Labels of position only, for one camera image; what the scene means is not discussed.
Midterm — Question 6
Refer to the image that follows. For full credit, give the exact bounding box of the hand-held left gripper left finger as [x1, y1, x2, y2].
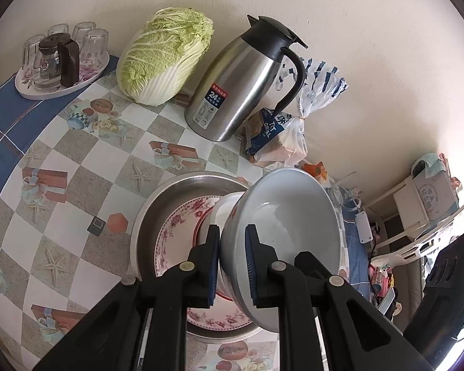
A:
[33, 224, 222, 371]

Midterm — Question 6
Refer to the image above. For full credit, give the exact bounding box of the white printed box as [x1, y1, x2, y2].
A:
[412, 160, 459, 221]

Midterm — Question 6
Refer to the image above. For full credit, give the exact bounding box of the pink floral round plate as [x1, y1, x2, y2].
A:
[154, 196, 256, 329]

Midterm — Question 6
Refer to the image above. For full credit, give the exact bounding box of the orange snack packet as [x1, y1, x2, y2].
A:
[299, 161, 329, 182]

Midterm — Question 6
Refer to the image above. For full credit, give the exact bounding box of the napa cabbage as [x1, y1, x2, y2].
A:
[116, 7, 215, 106]

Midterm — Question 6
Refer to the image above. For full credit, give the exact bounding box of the glass teapot dark handle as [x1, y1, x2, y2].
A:
[33, 34, 81, 89]

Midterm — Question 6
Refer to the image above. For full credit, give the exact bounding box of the white oval tray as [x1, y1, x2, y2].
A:
[15, 52, 111, 100]

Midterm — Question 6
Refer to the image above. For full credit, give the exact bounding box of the stainless steel thermos jug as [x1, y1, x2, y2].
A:
[184, 15, 309, 142]

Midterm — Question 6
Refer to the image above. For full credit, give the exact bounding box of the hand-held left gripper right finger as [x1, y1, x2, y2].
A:
[244, 223, 434, 371]

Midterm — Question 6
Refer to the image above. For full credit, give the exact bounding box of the stainless steel basin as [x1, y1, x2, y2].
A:
[131, 171, 271, 343]

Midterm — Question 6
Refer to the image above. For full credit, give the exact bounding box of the white wooden chair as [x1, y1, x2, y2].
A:
[361, 178, 430, 252]

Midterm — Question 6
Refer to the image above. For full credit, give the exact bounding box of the teal cloth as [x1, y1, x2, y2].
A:
[421, 154, 449, 178]

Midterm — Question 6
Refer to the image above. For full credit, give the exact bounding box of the white power strip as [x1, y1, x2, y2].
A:
[354, 211, 374, 244]

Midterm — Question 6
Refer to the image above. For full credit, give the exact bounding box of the sliced bread bag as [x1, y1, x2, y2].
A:
[243, 57, 349, 167]

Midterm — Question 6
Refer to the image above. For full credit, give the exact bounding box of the white phone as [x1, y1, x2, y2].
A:
[377, 290, 397, 313]

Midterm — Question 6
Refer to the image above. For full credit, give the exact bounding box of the clear glass tumbler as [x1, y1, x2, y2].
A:
[70, 21, 97, 43]
[46, 23, 69, 41]
[22, 35, 47, 82]
[81, 28, 110, 66]

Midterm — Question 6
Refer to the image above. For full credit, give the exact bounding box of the light blue bowl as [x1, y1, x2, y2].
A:
[220, 168, 343, 333]

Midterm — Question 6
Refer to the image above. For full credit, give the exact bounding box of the white plastic chair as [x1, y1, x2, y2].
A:
[367, 203, 464, 267]

